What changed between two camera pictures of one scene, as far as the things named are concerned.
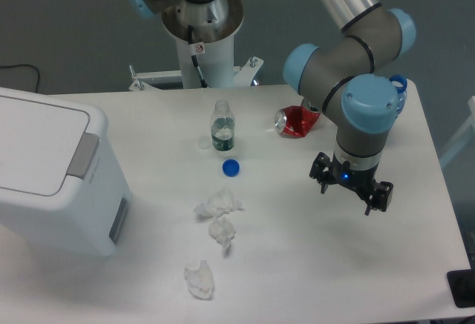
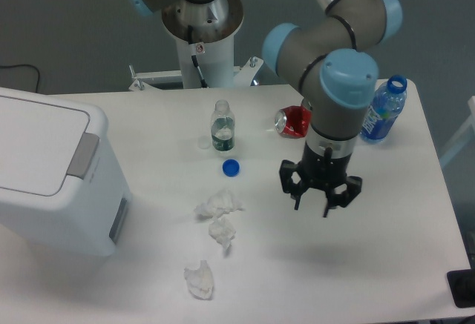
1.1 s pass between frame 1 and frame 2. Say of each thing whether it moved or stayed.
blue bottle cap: stayed
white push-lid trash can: stayed
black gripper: moved
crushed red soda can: stayed
